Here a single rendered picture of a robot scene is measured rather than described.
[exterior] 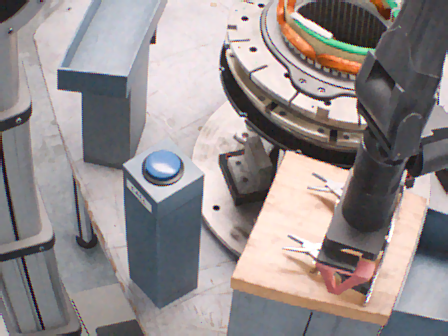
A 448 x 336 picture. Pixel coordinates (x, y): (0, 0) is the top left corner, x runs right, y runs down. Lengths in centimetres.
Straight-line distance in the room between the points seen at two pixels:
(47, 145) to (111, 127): 114
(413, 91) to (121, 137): 70
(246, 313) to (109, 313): 86
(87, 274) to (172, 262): 106
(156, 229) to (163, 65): 51
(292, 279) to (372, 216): 16
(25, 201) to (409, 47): 59
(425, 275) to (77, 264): 131
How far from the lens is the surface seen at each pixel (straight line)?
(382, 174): 98
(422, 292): 125
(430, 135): 99
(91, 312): 204
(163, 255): 133
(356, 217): 104
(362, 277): 105
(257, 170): 149
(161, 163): 125
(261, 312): 119
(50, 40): 181
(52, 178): 258
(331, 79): 129
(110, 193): 156
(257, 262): 115
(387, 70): 93
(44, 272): 141
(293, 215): 119
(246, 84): 132
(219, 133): 161
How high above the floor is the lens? 202
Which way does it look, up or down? 51 degrees down
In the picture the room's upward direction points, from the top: 5 degrees clockwise
